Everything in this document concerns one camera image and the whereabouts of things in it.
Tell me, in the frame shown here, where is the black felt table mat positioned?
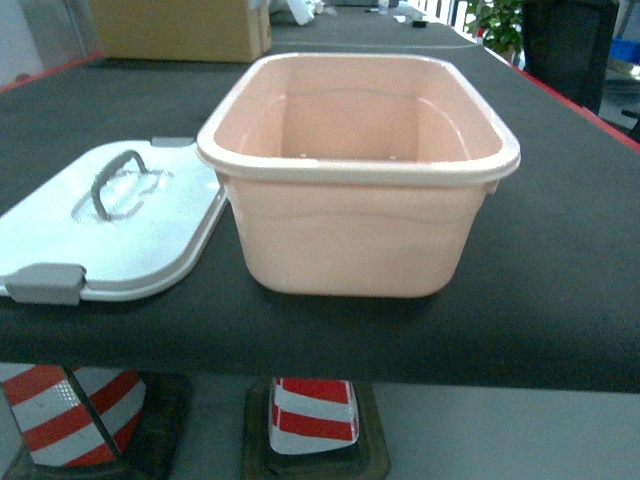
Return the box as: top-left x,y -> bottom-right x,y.
1,8 -> 639,393

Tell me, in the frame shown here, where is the red white traffic cone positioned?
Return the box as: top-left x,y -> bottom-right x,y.
241,377 -> 390,479

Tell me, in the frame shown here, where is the green potted plant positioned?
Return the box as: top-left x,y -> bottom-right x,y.
464,0 -> 523,54

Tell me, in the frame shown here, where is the white lid grey handle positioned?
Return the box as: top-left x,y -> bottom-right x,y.
1,137 -> 226,305

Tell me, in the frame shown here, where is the pink plastic storage box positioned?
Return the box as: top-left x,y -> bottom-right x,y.
196,53 -> 521,298

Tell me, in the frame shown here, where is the brown cardboard box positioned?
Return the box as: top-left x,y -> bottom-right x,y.
89,1 -> 271,63

